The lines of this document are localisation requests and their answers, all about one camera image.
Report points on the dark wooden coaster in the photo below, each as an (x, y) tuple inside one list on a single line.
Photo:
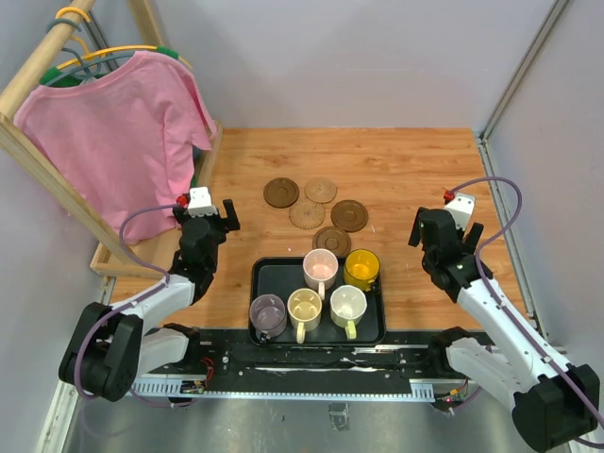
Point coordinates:
[(349, 215), (333, 239), (281, 192)]

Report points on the pink t-shirt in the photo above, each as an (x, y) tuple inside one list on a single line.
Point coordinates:
[(125, 141)]

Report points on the purple mug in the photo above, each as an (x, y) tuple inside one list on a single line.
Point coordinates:
[(268, 317)]

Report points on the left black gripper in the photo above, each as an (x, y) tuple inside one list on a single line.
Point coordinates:
[(229, 223)]

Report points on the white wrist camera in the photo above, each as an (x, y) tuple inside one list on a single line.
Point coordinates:
[(461, 207), (200, 203)]

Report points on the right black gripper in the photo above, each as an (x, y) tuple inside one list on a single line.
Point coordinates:
[(472, 239)]

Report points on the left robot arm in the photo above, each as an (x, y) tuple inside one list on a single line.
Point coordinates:
[(112, 345)]

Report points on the yellow transparent cup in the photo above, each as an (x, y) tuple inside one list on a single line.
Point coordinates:
[(361, 269)]

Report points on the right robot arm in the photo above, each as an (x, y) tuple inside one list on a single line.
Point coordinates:
[(551, 401)]

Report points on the wooden clothes rack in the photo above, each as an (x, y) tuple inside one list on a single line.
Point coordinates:
[(109, 260)]

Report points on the yellow clothes hanger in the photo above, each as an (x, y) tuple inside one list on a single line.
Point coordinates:
[(94, 52)]

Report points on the aluminium frame post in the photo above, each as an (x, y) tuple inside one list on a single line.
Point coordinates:
[(536, 47)]

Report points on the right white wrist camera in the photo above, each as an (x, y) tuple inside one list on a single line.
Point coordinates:
[(461, 207)]

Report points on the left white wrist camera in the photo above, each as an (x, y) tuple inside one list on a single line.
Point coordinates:
[(200, 203)]

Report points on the pale green mug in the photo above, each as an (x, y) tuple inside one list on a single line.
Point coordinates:
[(347, 306)]

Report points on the grey clothes hanger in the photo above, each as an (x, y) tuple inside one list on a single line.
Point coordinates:
[(86, 69)]

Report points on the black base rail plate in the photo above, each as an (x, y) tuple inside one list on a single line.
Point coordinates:
[(391, 366)]

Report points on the woven rattan coaster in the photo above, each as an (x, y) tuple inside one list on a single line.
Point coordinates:
[(321, 190), (307, 214)]

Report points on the black plastic tray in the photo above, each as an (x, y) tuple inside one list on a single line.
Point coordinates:
[(281, 276)]

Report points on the pink mug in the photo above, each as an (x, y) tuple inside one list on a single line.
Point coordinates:
[(320, 268)]

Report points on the cream yellow mug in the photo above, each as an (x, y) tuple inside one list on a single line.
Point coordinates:
[(305, 309)]

